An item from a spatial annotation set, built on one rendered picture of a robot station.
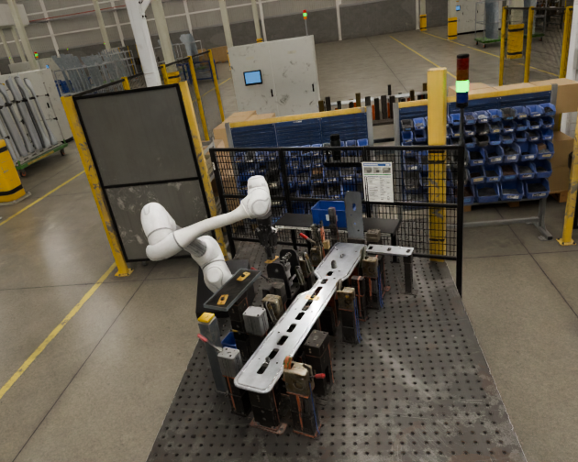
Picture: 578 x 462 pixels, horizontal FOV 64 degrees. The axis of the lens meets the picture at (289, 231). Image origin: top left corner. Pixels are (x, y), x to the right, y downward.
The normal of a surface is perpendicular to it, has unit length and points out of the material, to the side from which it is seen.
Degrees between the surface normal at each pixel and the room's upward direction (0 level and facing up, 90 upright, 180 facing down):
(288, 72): 90
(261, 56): 90
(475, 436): 0
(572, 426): 0
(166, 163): 92
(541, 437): 0
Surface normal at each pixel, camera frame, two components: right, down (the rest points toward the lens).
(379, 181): -0.43, 0.43
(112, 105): -0.13, 0.42
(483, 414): -0.14, -0.90
